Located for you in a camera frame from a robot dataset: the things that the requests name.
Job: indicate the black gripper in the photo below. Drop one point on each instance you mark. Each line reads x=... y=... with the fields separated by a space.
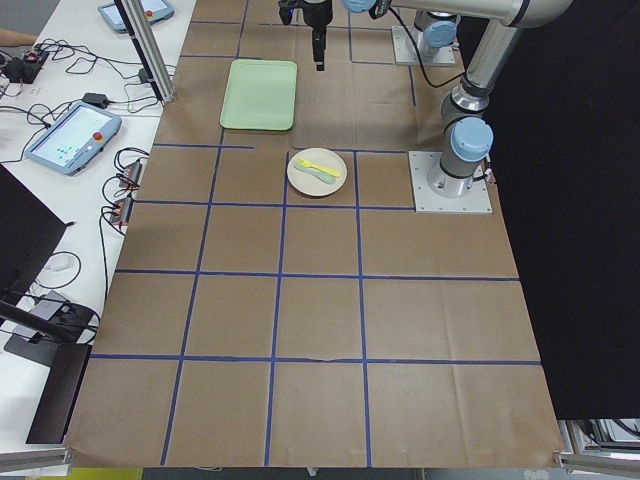
x=317 y=12

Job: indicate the yellow plastic fork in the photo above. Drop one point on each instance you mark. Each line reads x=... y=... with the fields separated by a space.
x=309 y=164

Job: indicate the beige round plate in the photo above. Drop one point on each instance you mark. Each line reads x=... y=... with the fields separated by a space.
x=322 y=157

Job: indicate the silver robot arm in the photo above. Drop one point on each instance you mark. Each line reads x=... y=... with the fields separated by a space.
x=428 y=41
x=468 y=137

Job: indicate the light green rectangular tray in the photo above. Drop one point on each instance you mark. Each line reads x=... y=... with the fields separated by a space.
x=260 y=95

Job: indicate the pale green plastic spoon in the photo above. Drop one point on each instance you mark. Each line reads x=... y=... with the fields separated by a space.
x=306 y=176

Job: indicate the black power adapter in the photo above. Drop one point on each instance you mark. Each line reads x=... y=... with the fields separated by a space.
x=96 y=99

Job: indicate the orange black connector box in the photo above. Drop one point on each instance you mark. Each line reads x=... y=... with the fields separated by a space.
x=131 y=175

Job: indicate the blue teach pendant near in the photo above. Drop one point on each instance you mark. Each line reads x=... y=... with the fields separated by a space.
x=75 y=138

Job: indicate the black electronics box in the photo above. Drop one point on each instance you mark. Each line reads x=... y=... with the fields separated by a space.
x=24 y=69

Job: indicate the black monitor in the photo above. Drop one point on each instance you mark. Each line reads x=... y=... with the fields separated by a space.
x=30 y=233

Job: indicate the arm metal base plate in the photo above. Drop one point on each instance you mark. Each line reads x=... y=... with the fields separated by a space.
x=435 y=192
x=405 y=54

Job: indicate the aluminium frame post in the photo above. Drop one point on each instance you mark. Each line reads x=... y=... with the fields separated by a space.
x=144 y=42

